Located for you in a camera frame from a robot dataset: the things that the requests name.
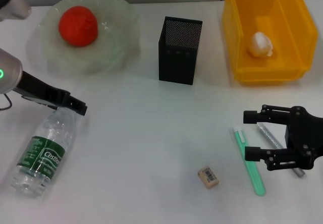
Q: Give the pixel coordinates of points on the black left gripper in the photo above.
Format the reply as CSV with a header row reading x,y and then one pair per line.
x,y
40,90

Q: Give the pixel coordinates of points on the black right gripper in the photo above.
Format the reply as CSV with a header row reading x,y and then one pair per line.
x,y
305,138

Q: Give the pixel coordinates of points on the grey pen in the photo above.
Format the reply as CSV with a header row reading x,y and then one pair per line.
x,y
270,137

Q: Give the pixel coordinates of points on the green pen with white cap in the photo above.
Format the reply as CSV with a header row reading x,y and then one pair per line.
x,y
257,181

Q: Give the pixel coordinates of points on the clear bottle with green label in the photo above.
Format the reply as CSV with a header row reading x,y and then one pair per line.
x,y
43,156

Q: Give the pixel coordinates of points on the beige eraser with barcode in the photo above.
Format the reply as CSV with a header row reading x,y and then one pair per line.
x,y
208,177

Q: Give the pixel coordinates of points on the red tomato toy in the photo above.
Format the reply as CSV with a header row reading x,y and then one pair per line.
x,y
78,26

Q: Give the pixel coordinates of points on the white paper ball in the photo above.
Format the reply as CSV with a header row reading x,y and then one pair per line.
x,y
260,45

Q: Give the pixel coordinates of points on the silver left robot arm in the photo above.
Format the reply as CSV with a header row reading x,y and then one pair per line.
x,y
10,70

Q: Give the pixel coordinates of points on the clear glass fruit plate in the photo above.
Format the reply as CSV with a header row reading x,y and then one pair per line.
x,y
113,50

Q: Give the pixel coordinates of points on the black mesh pen holder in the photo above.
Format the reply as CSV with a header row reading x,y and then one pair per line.
x,y
176,65

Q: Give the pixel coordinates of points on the yellow plastic bin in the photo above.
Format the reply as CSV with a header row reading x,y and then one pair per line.
x,y
267,67

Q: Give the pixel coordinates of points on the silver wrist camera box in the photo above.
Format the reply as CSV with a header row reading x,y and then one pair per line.
x,y
15,4

